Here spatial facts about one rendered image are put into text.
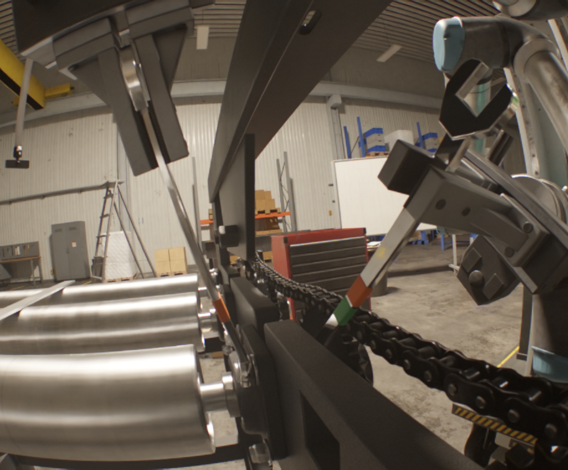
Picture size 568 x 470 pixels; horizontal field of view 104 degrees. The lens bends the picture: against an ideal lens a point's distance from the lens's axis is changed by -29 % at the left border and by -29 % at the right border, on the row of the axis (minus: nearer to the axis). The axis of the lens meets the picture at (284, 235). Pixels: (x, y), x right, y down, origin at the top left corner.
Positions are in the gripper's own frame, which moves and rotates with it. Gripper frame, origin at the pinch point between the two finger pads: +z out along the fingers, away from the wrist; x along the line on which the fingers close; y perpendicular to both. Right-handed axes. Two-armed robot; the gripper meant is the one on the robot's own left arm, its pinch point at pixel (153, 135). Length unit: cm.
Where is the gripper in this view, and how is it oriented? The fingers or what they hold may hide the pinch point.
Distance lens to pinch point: 20.1
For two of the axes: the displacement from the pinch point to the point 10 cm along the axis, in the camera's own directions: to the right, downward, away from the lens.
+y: 2.8, 2.7, -9.2
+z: 2.7, 9.0, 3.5
